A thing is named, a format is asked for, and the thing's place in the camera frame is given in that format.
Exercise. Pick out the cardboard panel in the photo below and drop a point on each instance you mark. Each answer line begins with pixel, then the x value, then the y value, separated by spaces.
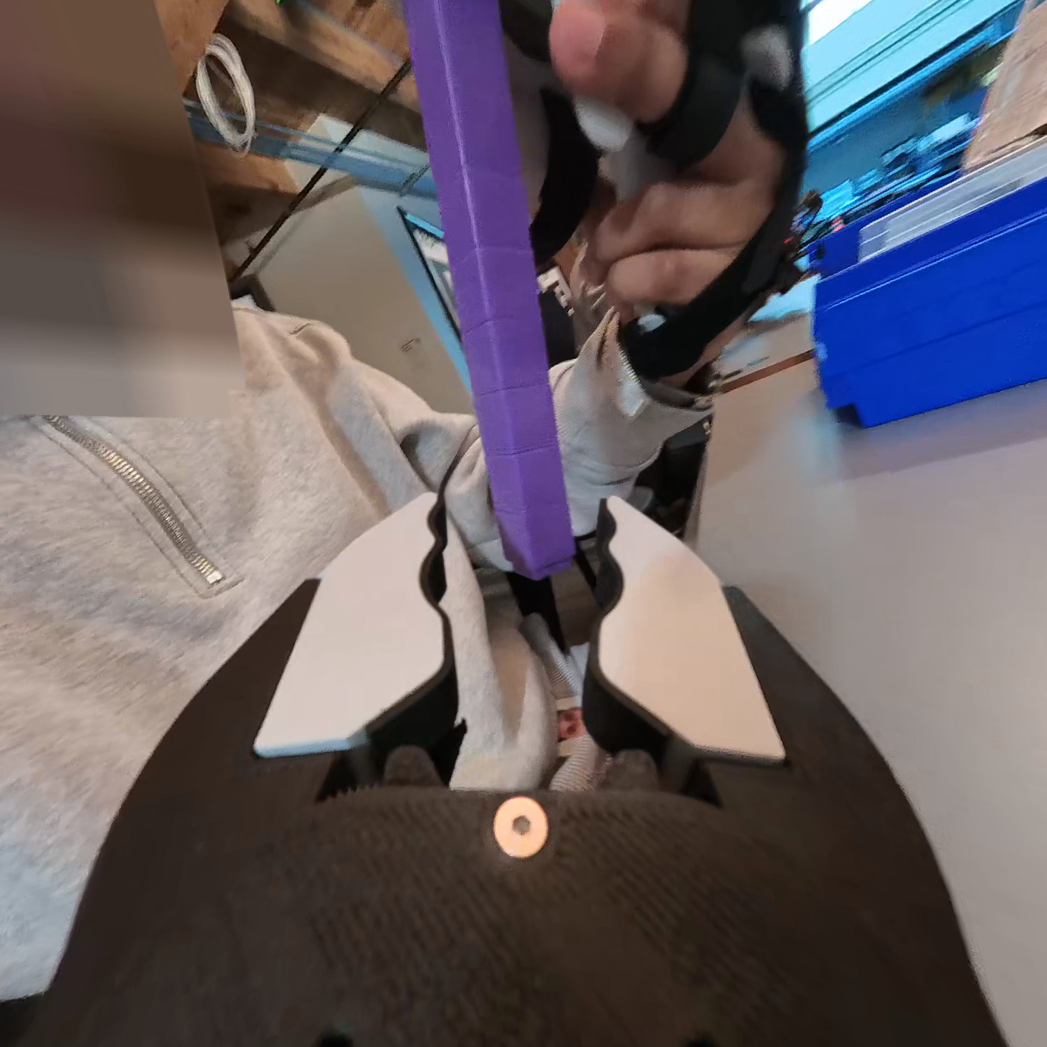
pixel 1010 90

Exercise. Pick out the white plastic tray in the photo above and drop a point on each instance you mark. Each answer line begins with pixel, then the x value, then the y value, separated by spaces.
pixel 957 204

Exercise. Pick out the framed marker poster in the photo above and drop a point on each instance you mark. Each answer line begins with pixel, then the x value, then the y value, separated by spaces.
pixel 429 262

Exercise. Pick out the purple segmented square tube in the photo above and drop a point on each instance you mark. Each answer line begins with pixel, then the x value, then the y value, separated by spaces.
pixel 491 286

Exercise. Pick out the blue plastic bin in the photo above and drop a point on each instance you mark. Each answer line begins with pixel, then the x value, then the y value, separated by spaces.
pixel 932 327

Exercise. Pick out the person's left hand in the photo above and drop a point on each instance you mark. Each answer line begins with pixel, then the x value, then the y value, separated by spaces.
pixel 679 229

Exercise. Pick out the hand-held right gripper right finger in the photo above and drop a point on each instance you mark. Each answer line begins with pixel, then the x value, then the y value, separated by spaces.
pixel 679 654

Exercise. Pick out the person's left forearm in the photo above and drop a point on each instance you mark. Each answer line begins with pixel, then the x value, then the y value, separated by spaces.
pixel 605 442

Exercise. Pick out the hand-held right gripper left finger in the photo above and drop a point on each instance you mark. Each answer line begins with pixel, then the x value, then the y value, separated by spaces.
pixel 360 638

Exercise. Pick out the person's grey sweatshirt torso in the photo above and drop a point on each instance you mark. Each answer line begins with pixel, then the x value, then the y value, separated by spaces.
pixel 123 654

